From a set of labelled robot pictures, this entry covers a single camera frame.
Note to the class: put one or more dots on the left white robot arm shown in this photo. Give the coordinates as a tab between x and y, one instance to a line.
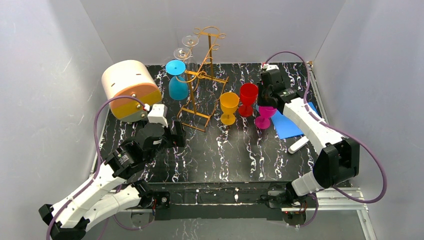
91	203

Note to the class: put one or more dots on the clear wine glass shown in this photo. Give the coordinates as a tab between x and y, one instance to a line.
182	53
190	40

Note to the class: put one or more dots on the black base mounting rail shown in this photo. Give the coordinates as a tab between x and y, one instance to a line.
242	200

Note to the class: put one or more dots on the magenta wine glass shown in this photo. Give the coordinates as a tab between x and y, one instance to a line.
265	113

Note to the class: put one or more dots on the small white rectangular device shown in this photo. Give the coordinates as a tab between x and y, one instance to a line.
298	145

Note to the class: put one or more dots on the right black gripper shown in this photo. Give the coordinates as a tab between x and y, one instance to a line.
265	100

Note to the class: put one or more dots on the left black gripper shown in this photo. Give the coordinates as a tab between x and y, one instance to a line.
178	134

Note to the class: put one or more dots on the light blue wine glass left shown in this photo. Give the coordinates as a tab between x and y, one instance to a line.
177	88

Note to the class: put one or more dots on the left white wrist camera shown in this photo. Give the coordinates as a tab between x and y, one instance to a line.
157	114

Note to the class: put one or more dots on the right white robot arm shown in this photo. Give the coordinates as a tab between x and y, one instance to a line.
338	156

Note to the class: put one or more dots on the yellow wine glass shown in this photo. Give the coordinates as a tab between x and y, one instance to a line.
229	102

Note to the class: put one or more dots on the clear wine glass rear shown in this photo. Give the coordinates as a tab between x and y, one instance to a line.
190	40

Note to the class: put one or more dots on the clear wine glass front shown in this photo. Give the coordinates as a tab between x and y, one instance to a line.
182	53

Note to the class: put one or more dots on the gold wire wine glass rack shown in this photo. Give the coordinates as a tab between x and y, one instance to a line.
205	87

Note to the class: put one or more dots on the blue flat sheet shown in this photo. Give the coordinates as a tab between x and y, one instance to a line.
283	126

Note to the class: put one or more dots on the red wine glass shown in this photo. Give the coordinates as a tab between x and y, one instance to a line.
248	95

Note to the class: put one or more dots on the cream orange yellow cylinder box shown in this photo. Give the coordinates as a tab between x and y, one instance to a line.
129	78

